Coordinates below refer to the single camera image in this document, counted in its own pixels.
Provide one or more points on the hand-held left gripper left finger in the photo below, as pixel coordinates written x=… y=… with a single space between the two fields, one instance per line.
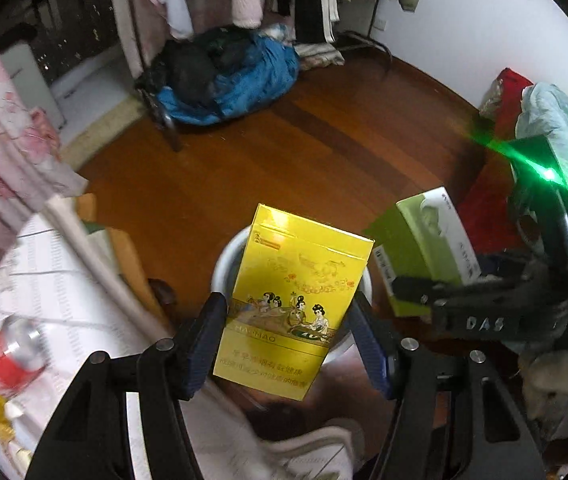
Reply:
x=208 y=347

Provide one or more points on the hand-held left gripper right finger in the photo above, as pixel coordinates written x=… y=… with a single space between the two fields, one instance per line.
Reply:
x=370 y=347

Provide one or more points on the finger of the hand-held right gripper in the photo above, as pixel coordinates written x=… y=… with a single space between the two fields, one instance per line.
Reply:
x=506 y=263
x=469 y=317

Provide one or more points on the green cardboard box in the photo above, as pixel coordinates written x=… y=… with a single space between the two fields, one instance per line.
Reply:
x=429 y=240

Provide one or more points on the white trash bin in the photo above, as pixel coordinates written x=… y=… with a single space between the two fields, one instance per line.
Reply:
x=224 y=265

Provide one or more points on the yellow cigarette box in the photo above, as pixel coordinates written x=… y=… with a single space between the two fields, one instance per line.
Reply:
x=284 y=300

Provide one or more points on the wooden chair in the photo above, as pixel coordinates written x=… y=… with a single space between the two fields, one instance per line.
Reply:
x=129 y=260

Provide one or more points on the white sneaker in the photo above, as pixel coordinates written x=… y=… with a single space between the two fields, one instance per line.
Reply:
x=314 y=452

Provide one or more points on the red cloth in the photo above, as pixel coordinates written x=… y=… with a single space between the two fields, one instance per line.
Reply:
x=506 y=105

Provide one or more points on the white printed tablecloth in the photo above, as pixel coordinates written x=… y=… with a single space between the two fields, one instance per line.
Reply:
x=64 y=320

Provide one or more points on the red soda can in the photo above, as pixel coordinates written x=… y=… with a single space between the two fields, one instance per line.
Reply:
x=14 y=355

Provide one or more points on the gold foil wrapper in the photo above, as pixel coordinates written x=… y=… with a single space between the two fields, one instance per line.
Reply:
x=1 y=417

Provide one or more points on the blue and black clothes pile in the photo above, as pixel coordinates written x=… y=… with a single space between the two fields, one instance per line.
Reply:
x=244 y=85

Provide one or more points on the black cloth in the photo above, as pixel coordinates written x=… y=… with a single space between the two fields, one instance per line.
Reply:
x=189 y=70

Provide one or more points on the floral cloth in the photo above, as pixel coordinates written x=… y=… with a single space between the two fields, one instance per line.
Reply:
x=319 y=55

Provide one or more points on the white appliance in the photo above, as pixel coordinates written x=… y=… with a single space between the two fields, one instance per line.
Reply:
x=29 y=80

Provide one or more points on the black hanging garment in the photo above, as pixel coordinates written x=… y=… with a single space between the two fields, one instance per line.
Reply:
x=309 y=0

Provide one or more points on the pink hanging garment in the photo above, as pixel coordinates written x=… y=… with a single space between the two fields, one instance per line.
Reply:
x=144 y=15

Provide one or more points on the white hanging garment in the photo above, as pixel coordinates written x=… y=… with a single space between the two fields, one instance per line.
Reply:
x=176 y=0

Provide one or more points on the wall outlet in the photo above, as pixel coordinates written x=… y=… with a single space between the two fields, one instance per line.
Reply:
x=381 y=24

